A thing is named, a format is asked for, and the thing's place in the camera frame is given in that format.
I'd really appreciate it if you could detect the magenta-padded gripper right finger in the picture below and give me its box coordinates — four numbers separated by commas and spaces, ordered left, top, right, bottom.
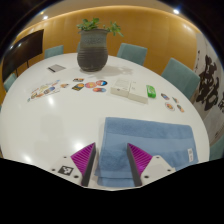
126, 142, 177, 187

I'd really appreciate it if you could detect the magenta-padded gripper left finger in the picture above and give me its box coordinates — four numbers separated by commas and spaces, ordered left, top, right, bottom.
49, 142, 98, 187

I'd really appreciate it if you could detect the blue terry towel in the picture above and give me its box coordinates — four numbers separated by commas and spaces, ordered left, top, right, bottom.
94, 116, 200, 188

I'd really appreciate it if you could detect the round white-rimmed sticker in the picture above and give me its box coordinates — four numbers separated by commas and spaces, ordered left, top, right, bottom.
164, 101, 176, 112

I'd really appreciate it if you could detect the white flat box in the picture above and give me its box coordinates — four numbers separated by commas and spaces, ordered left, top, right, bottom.
110, 77, 132, 98
127, 82, 150, 105

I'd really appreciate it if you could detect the small green pack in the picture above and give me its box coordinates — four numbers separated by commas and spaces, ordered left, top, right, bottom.
145, 84, 157, 99

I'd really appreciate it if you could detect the round orange blue sticker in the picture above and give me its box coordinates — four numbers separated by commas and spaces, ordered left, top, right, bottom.
92, 86, 107, 94

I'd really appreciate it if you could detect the black square sticker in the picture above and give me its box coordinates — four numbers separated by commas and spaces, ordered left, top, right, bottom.
71, 82, 86, 92

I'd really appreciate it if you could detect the round dark blue sticker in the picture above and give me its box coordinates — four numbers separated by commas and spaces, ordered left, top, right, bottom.
95, 79, 109, 87

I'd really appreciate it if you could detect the colourful sticker sheet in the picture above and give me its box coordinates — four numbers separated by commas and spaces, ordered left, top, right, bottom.
27, 79, 62, 103

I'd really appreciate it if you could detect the group of teal chairs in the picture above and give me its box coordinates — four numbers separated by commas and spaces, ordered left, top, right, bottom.
0, 42, 224, 161

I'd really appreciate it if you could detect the small grey card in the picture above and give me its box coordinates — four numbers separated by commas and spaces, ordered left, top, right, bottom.
46, 63, 67, 74

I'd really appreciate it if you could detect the white calligraphy banner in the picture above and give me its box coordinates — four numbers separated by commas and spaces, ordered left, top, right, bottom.
191, 32, 224, 148

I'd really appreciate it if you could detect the potted plant in grey pot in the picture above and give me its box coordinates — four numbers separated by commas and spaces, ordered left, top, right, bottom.
75, 17, 125, 73

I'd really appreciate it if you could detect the black flat screen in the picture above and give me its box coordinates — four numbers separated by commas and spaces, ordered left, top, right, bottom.
1, 28, 45, 83

